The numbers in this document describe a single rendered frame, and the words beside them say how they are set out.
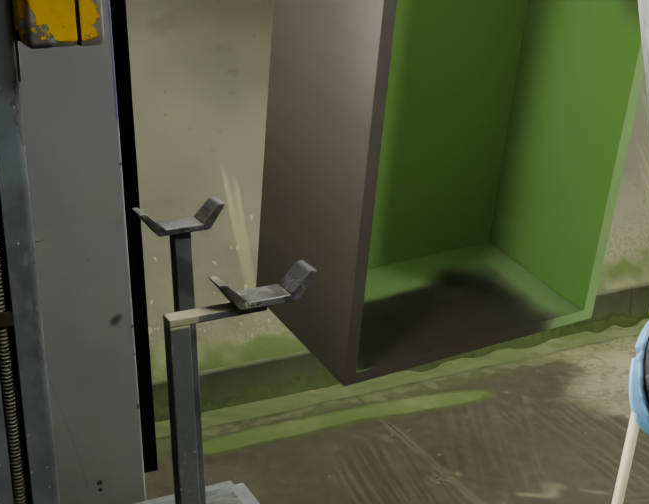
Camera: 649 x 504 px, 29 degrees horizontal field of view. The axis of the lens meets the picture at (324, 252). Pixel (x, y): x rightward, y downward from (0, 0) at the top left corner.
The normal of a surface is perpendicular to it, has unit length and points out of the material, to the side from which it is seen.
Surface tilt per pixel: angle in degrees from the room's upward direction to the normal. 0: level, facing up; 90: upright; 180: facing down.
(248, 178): 57
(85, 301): 90
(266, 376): 90
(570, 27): 90
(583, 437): 0
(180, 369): 90
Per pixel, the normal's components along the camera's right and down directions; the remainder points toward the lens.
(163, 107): 0.34, -0.28
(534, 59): -0.86, 0.18
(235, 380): 0.42, 0.30
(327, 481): -0.02, -0.95
